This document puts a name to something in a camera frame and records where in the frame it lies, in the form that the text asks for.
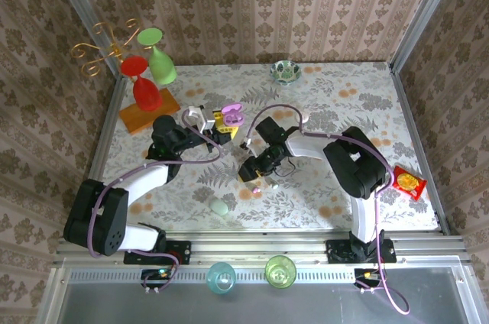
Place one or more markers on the pink wine glass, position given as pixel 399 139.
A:
pixel 234 119

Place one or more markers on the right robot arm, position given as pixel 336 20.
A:
pixel 355 171

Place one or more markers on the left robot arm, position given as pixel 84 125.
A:
pixel 99 217

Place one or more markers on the mint green earbud case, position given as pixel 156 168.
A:
pixel 219 208

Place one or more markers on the wooden stand base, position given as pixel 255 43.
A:
pixel 153 117

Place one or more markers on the red plastic wine glass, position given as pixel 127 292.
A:
pixel 147 96

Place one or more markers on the green plastic wine glass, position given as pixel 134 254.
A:
pixel 162 68

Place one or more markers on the green patterned bowl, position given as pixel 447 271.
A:
pixel 285 72

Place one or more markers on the green plastic cup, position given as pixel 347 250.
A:
pixel 280 272

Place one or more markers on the teal plastic cup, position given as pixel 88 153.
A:
pixel 221 278

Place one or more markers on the small electronics board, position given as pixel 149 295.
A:
pixel 156 273
pixel 366 275

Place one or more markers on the grey metal tray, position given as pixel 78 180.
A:
pixel 267 308

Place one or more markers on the red yellow snack packet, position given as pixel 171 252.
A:
pixel 409 182

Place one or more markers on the aluminium side rail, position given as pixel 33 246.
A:
pixel 413 129
pixel 109 110

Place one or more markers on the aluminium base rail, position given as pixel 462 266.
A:
pixel 260 243

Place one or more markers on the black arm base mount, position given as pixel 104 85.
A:
pixel 338 251
pixel 179 251

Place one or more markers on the aluminium frame post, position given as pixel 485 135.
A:
pixel 427 7
pixel 78 7

